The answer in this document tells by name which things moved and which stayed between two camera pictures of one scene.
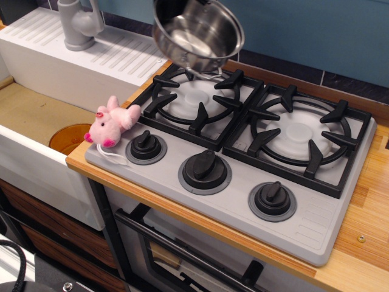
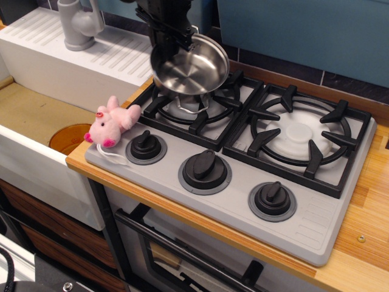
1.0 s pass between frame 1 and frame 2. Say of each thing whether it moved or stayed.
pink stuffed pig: stayed
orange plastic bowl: stayed
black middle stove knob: stayed
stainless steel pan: moved
